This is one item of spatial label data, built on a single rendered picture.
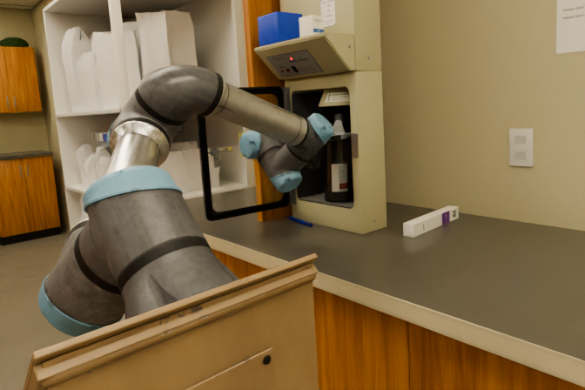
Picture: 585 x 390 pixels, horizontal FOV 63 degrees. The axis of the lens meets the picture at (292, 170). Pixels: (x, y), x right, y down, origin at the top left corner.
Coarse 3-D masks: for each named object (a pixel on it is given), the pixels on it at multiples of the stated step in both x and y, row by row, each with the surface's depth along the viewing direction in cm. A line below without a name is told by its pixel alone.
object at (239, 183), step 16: (256, 96) 151; (272, 96) 154; (208, 128) 143; (224, 128) 145; (240, 128) 149; (208, 144) 143; (224, 144) 146; (224, 160) 146; (240, 160) 149; (256, 160) 153; (224, 176) 147; (240, 176) 150; (256, 176) 153; (224, 192) 147; (240, 192) 150; (256, 192) 153; (272, 192) 157; (224, 208) 148
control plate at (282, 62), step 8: (272, 56) 146; (280, 56) 143; (288, 56) 141; (296, 56) 139; (304, 56) 137; (272, 64) 150; (280, 64) 147; (288, 64) 145; (296, 64) 143; (304, 64) 141; (312, 64) 139; (280, 72) 151; (288, 72) 149; (296, 72) 146; (304, 72) 144; (312, 72) 142
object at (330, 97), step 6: (330, 90) 146; (336, 90) 145; (342, 90) 144; (348, 90) 144; (324, 96) 148; (330, 96) 146; (336, 96) 144; (342, 96) 144; (348, 96) 143; (324, 102) 147; (330, 102) 145; (336, 102) 144; (342, 102) 143; (348, 102) 143
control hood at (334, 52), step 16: (256, 48) 148; (272, 48) 142; (288, 48) 138; (304, 48) 134; (320, 48) 130; (336, 48) 128; (352, 48) 132; (320, 64) 136; (336, 64) 132; (352, 64) 132
